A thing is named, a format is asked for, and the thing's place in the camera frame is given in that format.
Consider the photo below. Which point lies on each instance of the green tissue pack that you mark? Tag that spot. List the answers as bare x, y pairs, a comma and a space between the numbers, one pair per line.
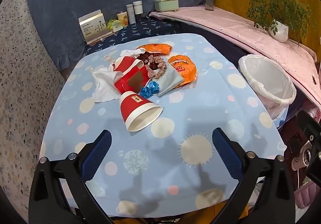
115, 25

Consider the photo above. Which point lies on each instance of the blue scrunchie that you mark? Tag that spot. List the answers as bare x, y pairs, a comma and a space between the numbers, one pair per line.
149, 90

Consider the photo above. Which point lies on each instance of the potted green plant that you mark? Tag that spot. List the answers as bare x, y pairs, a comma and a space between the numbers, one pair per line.
278, 29

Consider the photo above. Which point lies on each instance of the tall white bottle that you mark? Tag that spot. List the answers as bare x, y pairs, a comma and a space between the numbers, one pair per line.
130, 14

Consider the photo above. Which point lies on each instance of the navy patterned cloth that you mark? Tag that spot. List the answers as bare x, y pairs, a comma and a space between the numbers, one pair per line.
150, 28

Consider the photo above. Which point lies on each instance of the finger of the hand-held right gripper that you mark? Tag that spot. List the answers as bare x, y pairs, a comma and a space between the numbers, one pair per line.
308, 123

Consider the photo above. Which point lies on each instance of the dark red scrunchie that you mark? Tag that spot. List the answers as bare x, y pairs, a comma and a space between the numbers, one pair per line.
144, 58

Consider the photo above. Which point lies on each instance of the orange plastic bag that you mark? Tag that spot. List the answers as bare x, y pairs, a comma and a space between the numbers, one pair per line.
156, 48
186, 69

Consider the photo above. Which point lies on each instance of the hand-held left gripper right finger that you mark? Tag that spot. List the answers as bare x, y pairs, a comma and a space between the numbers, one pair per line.
228, 153

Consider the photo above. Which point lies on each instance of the red paper cup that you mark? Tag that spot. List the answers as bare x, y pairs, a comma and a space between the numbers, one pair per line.
136, 109

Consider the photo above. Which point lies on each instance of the wastebasket with white liner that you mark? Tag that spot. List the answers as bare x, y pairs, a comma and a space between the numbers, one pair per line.
265, 80

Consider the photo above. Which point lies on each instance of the white card gift box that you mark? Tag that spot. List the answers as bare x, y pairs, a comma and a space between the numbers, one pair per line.
94, 28

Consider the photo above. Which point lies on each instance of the yellow backdrop cloth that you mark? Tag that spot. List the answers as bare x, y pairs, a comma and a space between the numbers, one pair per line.
235, 0

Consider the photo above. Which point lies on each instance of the pale green box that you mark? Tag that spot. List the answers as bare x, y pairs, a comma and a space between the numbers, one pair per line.
166, 5

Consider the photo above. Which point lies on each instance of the beige scrunchie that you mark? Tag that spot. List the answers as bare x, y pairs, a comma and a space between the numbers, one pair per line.
160, 67

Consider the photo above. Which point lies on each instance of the yellow printed tin can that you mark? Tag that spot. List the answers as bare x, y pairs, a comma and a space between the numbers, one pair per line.
123, 19

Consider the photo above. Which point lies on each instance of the dark purple cloth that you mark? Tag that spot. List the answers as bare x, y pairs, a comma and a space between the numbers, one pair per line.
220, 40

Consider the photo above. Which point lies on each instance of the pink cloth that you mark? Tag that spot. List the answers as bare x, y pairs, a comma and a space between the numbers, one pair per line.
238, 28

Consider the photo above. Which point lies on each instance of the red cardboard box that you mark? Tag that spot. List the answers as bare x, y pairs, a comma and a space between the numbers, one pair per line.
133, 77

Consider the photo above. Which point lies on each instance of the pink quilted fabric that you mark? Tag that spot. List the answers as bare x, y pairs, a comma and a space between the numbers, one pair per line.
307, 196

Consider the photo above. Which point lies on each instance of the white tissue, far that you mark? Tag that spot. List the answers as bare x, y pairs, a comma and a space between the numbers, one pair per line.
133, 52

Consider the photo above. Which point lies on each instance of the white paper towel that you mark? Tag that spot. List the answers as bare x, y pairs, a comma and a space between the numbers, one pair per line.
105, 86

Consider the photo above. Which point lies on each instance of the light blue planet blanket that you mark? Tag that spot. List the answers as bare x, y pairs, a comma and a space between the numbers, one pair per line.
175, 118

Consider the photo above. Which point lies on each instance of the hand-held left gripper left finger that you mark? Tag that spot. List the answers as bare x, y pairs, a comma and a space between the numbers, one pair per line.
96, 153

